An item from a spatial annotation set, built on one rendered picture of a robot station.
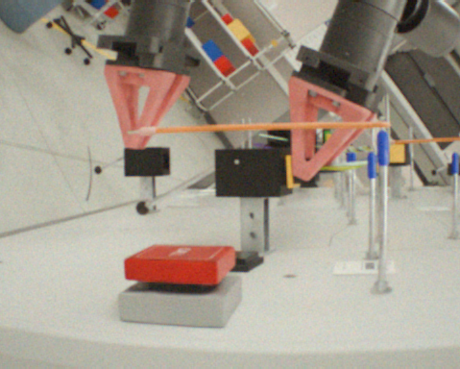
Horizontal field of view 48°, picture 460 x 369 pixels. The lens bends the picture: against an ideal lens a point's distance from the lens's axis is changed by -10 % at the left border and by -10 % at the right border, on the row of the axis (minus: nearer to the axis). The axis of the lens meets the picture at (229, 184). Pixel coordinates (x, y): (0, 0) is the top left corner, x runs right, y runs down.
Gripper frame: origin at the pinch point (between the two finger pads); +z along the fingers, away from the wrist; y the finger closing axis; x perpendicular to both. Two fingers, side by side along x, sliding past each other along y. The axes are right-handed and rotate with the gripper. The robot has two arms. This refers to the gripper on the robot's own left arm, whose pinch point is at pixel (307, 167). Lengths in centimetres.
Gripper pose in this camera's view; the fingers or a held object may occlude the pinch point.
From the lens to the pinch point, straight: 48.0
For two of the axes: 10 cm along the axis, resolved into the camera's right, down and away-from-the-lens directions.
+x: -8.6, -4.1, 2.9
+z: -3.7, 9.1, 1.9
